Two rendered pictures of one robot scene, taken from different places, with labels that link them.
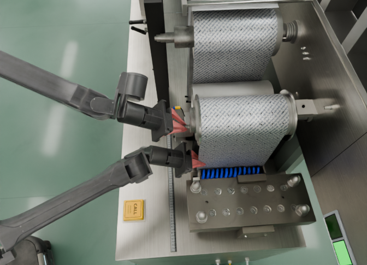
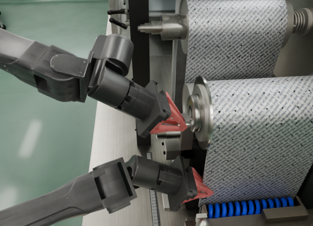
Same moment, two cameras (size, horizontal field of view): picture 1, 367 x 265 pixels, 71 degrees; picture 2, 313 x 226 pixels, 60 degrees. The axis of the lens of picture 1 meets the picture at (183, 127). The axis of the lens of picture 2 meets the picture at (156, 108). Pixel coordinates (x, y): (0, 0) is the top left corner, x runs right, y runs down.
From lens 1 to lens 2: 0.30 m
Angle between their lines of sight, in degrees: 22
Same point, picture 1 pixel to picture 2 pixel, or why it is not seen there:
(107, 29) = not seen: hidden behind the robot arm
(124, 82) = (102, 45)
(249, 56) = (255, 42)
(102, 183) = (55, 201)
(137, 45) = not seen: hidden behind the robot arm
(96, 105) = (59, 64)
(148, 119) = (134, 94)
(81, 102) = (37, 60)
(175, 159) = (170, 176)
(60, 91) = (9, 47)
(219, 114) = (236, 93)
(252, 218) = not seen: outside the picture
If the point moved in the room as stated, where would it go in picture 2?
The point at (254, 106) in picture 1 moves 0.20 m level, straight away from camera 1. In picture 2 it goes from (282, 83) to (287, 44)
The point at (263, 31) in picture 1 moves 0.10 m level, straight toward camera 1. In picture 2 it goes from (270, 10) to (271, 23)
